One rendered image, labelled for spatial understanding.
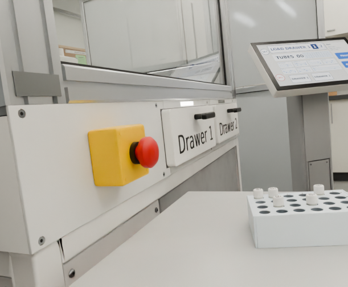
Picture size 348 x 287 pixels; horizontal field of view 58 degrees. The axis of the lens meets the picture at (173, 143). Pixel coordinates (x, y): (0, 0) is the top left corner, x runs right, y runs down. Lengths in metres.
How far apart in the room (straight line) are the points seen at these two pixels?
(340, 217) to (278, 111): 2.01
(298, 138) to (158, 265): 1.31
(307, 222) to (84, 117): 0.29
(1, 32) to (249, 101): 2.18
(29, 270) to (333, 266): 0.30
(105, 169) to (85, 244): 0.09
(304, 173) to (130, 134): 1.29
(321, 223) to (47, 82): 0.33
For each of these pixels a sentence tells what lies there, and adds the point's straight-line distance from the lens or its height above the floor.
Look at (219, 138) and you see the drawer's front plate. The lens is 0.90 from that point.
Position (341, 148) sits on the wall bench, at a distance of 3.68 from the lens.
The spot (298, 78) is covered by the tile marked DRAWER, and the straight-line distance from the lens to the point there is 1.48.
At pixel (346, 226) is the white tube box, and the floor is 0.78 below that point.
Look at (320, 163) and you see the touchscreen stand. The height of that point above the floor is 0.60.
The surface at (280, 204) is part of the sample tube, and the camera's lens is 0.40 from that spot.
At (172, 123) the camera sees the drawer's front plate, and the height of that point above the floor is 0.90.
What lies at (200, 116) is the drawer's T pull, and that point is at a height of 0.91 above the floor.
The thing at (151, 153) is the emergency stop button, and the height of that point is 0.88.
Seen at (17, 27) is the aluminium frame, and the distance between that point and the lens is 0.36.
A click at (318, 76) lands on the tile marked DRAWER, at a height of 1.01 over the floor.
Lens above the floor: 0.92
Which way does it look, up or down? 6 degrees down
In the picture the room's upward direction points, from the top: 6 degrees counter-clockwise
